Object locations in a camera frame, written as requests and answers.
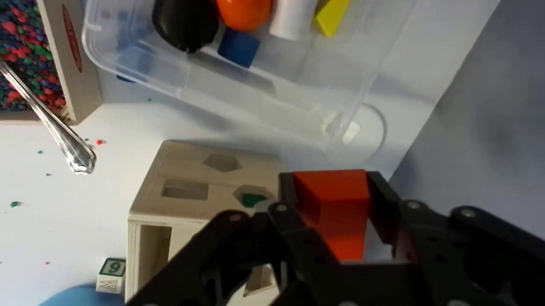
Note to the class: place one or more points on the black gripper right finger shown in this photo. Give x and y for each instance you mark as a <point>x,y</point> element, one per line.
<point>466,261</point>

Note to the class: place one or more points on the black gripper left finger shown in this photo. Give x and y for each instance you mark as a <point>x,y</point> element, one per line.
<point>239,261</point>

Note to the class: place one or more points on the orange block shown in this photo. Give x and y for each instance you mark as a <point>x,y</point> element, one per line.
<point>335,210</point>

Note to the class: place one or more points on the wooden box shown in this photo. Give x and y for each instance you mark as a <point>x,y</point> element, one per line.
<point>74,62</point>

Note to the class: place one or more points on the green block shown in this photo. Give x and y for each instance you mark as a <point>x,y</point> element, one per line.
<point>251,200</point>

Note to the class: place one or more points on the small wooden alphabet block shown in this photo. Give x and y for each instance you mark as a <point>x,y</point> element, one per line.
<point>112,275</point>

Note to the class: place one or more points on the clear plastic container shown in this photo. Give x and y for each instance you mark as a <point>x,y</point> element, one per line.
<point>273,86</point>

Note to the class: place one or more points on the blue block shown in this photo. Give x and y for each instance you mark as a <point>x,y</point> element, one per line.
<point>239,49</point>

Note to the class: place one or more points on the yellow block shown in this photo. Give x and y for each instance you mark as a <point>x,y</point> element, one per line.
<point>333,18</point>

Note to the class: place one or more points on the wooden shape sorter cube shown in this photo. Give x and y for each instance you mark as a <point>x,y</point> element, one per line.
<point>181,164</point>

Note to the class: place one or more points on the blue plastic bowl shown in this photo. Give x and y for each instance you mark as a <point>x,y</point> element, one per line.
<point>79,297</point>

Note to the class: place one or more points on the metal spoon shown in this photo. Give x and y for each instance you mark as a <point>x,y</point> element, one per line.
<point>62,134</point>

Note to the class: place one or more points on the black rounded object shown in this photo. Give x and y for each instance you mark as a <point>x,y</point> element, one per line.
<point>185,23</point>

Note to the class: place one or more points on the orange ball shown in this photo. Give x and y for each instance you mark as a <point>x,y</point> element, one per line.
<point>245,13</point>

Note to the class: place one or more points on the white cylinder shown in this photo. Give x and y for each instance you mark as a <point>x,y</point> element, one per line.
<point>292,18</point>

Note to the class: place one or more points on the coloured gravel fill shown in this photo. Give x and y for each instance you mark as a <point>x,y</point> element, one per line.
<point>27,54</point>

